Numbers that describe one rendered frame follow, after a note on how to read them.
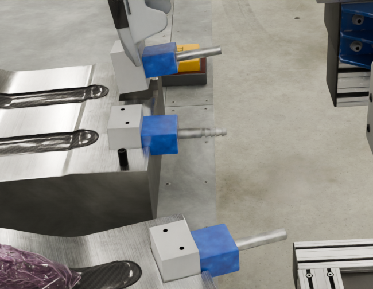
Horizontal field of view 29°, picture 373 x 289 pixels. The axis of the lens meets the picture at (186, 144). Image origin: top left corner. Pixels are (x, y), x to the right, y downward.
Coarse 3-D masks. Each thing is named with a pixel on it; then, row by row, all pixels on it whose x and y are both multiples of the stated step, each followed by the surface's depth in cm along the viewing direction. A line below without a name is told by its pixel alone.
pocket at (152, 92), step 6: (150, 84) 94; (156, 84) 93; (144, 90) 94; (150, 90) 94; (156, 90) 94; (120, 96) 91; (126, 96) 95; (132, 96) 95; (138, 96) 95; (144, 96) 95; (150, 96) 95; (156, 96) 92; (156, 102) 91
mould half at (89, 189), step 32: (96, 64) 98; (160, 96) 96; (0, 128) 87; (32, 128) 86; (64, 128) 85; (96, 128) 84; (0, 160) 81; (32, 160) 80; (64, 160) 79; (96, 160) 78; (128, 160) 78; (160, 160) 92; (0, 192) 78; (32, 192) 78; (64, 192) 78; (96, 192) 78; (128, 192) 78; (0, 224) 81; (32, 224) 81; (64, 224) 81; (96, 224) 80; (128, 224) 80
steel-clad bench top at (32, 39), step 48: (0, 0) 145; (48, 0) 143; (96, 0) 141; (192, 0) 138; (0, 48) 126; (48, 48) 124; (96, 48) 123; (192, 96) 107; (192, 144) 96; (192, 192) 87
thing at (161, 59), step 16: (112, 48) 88; (144, 48) 90; (160, 48) 89; (176, 48) 90; (208, 48) 88; (112, 64) 87; (128, 64) 87; (144, 64) 87; (160, 64) 87; (176, 64) 87; (128, 80) 88; (144, 80) 88
